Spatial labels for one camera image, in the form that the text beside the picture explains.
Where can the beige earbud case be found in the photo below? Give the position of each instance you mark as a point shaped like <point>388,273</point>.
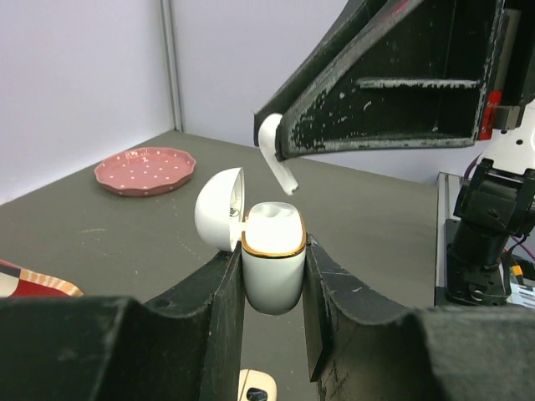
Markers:
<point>256,386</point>

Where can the white earbud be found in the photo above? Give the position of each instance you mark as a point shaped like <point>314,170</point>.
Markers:
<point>267,144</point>

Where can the white earbud case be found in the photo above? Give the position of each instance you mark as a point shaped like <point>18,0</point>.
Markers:
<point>271,235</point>

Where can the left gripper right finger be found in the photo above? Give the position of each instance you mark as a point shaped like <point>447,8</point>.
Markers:
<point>361,345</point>

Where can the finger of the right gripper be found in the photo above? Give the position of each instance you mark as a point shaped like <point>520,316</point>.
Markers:
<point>391,75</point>

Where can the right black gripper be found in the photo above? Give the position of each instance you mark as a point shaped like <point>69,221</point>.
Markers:
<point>512,88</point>

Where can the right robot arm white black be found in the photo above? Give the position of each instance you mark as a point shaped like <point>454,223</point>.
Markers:
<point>493,205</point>

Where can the pink dotted plate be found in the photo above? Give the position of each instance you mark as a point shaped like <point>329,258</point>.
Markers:
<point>146,171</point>

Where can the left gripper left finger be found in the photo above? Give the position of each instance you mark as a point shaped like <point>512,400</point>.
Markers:
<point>184,344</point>

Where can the patterned orange placemat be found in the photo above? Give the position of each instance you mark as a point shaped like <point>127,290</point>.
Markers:
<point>21,282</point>

